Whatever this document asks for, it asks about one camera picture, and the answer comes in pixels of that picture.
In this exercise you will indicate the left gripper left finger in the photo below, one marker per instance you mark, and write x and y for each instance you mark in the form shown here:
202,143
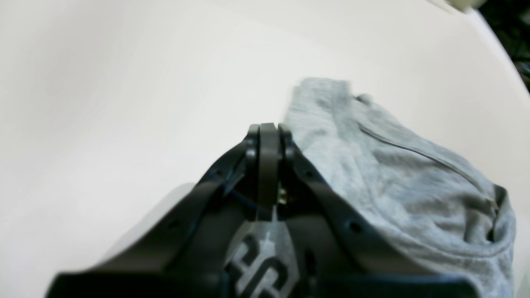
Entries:
183,254

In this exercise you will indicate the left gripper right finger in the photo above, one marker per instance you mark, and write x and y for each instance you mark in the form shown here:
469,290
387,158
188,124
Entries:
343,256

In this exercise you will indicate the grey T-shirt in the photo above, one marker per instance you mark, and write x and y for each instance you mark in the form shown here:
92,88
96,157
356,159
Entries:
428,202

